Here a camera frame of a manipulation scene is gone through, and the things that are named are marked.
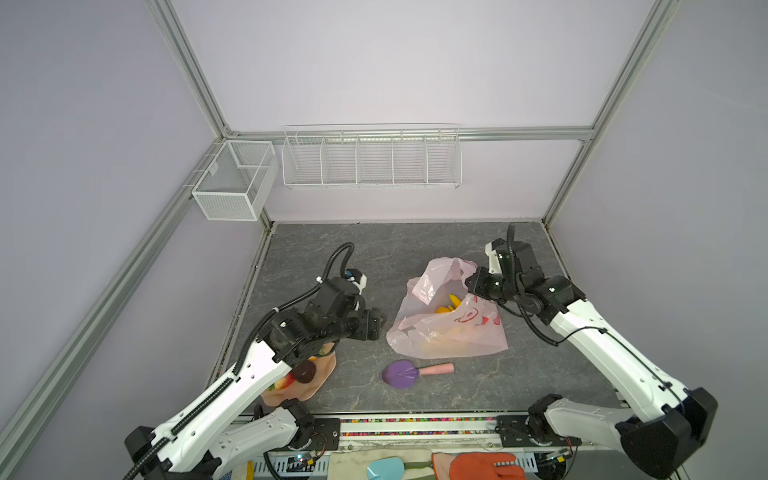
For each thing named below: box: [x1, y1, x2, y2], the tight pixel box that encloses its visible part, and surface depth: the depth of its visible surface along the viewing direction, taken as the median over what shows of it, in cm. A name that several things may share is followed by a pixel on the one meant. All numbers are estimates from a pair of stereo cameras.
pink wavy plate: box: [261, 342, 337, 406], surface depth 81 cm
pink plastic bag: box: [386, 257, 509, 360], surface depth 78 cm
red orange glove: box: [449, 452, 527, 480], surface depth 70 cm
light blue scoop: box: [366, 456, 405, 480], surface depth 70 cm
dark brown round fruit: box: [292, 359, 316, 384], surface depth 81 cm
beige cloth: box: [328, 449, 435, 480], surface depth 71 cm
